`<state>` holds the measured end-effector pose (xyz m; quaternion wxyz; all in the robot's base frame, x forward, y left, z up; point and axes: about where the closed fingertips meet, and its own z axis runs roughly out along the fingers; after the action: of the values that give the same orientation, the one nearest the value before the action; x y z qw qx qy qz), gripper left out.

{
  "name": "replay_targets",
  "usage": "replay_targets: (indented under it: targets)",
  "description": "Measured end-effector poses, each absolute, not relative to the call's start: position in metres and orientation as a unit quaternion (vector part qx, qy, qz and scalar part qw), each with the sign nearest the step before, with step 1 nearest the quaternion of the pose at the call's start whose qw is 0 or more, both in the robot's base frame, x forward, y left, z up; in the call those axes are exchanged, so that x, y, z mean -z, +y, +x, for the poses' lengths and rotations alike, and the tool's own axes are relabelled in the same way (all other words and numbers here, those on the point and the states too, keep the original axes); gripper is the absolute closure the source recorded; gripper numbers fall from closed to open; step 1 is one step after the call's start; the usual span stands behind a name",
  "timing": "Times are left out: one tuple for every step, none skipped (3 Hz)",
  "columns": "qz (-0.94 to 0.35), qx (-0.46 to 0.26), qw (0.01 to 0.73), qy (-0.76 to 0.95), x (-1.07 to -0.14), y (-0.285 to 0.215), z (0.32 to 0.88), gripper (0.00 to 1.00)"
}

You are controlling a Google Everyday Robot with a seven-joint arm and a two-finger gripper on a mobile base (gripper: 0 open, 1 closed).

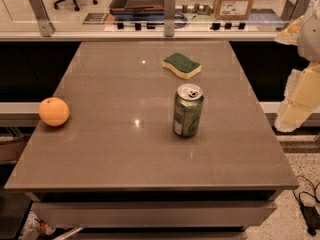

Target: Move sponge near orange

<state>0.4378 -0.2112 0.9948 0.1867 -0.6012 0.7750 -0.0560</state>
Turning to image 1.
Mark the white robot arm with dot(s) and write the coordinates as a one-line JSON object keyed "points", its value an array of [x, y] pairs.
{"points": [[308, 41]]}

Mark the white plastic bag under table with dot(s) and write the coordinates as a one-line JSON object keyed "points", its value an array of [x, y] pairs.
{"points": [[35, 229]]}

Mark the cardboard box with label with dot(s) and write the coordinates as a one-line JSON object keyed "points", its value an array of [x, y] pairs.
{"points": [[232, 9]]}

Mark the black power adapter with cable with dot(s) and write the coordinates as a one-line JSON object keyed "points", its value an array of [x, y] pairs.
{"points": [[307, 197]]}

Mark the right metal glass bracket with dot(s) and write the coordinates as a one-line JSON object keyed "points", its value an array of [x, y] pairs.
{"points": [[293, 9]]}

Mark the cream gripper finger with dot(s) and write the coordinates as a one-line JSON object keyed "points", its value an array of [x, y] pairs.
{"points": [[301, 98], [289, 35]]}

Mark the middle metal glass bracket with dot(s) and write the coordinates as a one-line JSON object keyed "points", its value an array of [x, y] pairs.
{"points": [[169, 18]]}

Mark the green soda can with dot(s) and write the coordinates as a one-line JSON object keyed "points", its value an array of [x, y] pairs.
{"points": [[187, 109]]}

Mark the left metal glass bracket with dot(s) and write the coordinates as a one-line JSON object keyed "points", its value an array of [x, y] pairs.
{"points": [[45, 26]]}

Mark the metal glass bracket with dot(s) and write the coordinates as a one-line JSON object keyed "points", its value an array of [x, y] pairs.
{"points": [[293, 9], [45, 26], [169, 18]]}

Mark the orange fruit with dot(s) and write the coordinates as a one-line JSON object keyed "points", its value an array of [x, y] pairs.
{"points": [[54, 111]]}

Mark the green and yellow sponge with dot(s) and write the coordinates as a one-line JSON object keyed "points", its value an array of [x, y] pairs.
{"points": [[181, 66]]}

